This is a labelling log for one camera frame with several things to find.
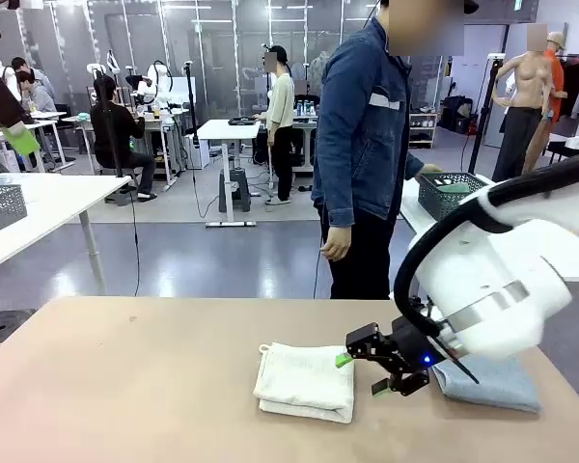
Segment person in denim jacket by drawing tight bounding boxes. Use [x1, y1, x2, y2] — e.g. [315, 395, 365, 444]
[311, 0, 467, 300]

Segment person in grey hoodie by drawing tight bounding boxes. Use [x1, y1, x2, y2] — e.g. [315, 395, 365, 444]
[10, 56, 54, 97]

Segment white table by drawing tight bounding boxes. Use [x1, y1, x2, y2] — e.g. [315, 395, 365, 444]
[399, 172, 501, 238]
[0, 172, 132, 296]

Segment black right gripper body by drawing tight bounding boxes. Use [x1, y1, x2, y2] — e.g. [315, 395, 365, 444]
[388, 315, 449, 375]

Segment person in cream top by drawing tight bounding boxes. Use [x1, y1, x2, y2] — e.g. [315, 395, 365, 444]
[261, 45, 296, 206]

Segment seated dark haired person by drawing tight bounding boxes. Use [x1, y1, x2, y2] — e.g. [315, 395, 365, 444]
[16, 70, 58, 115]

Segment white workbench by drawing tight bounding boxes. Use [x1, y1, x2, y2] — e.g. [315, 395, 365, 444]
[26, 111, 76, 174]

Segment black metal shelf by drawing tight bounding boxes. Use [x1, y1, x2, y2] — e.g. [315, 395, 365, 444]
[544, 139, 579, 168]

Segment orange shirt mannequin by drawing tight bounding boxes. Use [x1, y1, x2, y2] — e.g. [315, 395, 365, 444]
[542, 31, 568, 124]

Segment black tripod stand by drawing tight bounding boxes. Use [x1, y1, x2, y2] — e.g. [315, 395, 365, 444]
[467, 53, 507, 174]

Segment light blue towel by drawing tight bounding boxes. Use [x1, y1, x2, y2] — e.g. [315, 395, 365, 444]
[431, 354, 544, 415]

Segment grey step stool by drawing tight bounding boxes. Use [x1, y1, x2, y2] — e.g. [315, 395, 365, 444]
[218, 167, 252, 213]

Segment clothes rack with clothes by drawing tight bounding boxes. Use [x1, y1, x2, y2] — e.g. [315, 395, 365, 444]
[557, 52, 579, 131]

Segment white standing desk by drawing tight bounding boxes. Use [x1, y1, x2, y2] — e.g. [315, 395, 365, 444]
[196, 119, 262, 229]

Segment black right arm cable sleeve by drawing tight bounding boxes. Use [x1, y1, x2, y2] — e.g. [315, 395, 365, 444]
[394, 149, 579, 339]

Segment wooden shoe shelf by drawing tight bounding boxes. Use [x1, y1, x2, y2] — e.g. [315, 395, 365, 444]
[408, 111, 439, 150]

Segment person's left hand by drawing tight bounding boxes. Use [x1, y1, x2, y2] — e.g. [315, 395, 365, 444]
[414, 163, 445, 183]

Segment seated person in black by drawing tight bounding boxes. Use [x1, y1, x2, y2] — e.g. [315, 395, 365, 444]
[90, 74, 158, 202]

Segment grey plastic basket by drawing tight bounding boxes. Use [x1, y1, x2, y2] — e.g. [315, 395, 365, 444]
[417, 172, 488, 221]
[0, 183, 29, 234]

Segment bare torso mannequin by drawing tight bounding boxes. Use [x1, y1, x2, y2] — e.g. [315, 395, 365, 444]
[491, 23, 556, 183]

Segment dark round stool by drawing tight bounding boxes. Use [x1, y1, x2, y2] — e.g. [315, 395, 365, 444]
[0, 308, 38, 363]

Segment white towel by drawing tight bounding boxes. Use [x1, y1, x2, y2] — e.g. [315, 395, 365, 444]
[253, 341, 356, 424]

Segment black bags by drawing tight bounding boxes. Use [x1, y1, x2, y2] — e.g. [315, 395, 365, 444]
[441, 95, 478, 135]

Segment black pole stand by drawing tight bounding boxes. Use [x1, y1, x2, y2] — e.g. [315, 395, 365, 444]
[182, 61, 202, 149]

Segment person's left forearm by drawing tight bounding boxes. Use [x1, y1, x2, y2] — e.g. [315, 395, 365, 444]
[402, 149, 426, 182]

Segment person's right hand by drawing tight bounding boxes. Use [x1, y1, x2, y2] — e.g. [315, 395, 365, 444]
[320, 226, 352, 262]

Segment person's right forearm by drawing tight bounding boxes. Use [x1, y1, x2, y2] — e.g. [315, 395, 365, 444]
[325, 158, 363, 229]

